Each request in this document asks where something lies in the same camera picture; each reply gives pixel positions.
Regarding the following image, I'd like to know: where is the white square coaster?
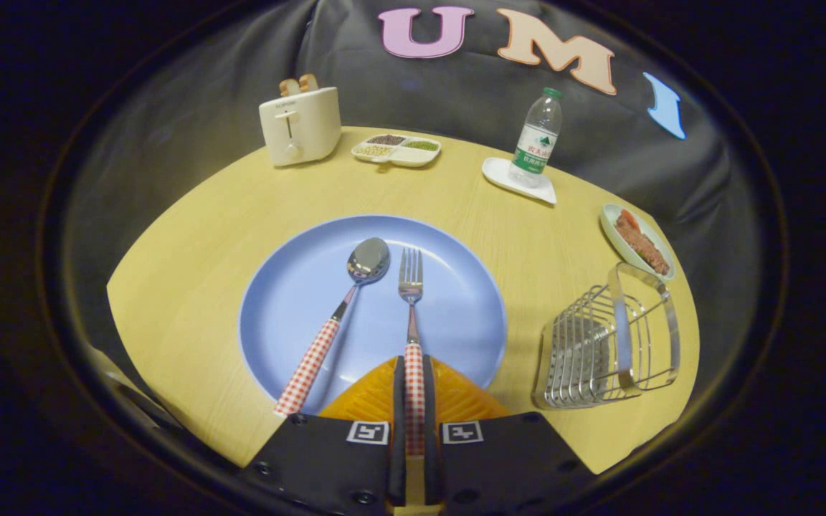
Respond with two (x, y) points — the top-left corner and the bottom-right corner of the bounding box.
(482, 157), (558, 206)

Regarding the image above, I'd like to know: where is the clear water bottle green cap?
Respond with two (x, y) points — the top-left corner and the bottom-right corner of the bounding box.
(510, 87), (564, 188)

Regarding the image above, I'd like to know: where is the blue round plate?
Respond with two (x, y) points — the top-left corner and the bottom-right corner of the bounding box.
(239, 214), (508, 415)

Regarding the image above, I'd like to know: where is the white toaster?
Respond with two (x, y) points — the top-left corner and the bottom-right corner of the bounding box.
(259, 86), (342, 168)

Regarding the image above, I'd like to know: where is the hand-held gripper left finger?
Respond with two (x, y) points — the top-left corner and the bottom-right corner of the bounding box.
(239, 355), (408, 516)

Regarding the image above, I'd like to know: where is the green plate with meat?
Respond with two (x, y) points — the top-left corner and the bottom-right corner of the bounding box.
(600, 203), (677, 282)

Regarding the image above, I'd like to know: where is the fork with red checkered handle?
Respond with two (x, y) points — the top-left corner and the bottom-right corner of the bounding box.
(398, 247), (426, 459)

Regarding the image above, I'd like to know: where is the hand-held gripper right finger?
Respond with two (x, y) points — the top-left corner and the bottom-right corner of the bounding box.
(422, 355), (593, 514)

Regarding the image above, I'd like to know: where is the metal wire basket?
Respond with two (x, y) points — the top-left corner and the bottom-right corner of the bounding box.
(532, 262), (681, 410)

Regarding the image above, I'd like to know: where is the spoon with red checkered handle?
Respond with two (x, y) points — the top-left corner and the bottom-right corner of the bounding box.
(274, 237), (391, 418)

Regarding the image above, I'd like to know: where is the divided white snack dish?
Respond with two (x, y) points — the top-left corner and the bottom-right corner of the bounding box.
(351, 133), (442, 171)

